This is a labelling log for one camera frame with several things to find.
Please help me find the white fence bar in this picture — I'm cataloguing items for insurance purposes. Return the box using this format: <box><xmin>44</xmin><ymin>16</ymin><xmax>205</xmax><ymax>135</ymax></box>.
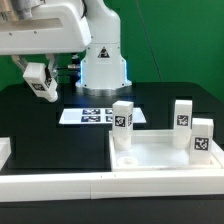
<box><xmin>0</xmin><ymin>138</ymin><xmax>11</xmax><ymax>171</ymax></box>
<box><xmin>0</xmin><ymin>169</ymin><xmax>224</xmax><ymax>202</ymax></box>

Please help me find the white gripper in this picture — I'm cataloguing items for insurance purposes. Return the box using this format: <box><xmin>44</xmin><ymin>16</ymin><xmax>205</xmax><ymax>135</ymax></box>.
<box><xmin>0</xmin><ymin>2</ymin><xmax>91</xmax><ymax>78</ymax></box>

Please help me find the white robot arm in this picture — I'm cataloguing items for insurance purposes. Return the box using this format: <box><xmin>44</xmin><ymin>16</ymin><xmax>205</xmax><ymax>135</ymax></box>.
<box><xmin>0</xmin><ymin>0</ymin><xmax>131</xmax><ymax>102</ymax></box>

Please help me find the white square tabletop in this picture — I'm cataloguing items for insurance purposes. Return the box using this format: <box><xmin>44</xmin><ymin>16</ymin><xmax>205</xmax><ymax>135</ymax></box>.
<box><xmin>109</xmin><ymin>129</ymin><xmax>224</xmax><ymax>172</ymax></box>

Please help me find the white front fence bar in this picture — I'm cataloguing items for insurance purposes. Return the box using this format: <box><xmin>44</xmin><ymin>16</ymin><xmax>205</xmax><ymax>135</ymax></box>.
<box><xmin>0</xmin><ymin>169</ymin><xmax>224</xmax><ymax>202</ymax></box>

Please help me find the white left fence bar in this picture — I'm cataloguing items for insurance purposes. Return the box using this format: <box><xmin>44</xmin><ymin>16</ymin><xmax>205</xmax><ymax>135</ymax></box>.
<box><xmin>0</xmin><ymin>138</ymin><xmax>11</xmax><ymax>171</ymax></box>

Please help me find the white sheet with fiducial markers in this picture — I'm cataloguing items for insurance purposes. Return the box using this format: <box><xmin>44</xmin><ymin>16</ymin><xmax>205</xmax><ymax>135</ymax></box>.
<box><xmin>59</xmin><ymin>107</ymin><xmax>147</xmax><ymax>125</ymax></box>

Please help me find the black cable on table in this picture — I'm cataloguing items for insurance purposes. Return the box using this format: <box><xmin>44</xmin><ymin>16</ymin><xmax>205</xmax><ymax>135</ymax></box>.
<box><xmin>56</xmin><ymin>64</ymin><xmax>81</xmax><ymax>78</ymax></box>

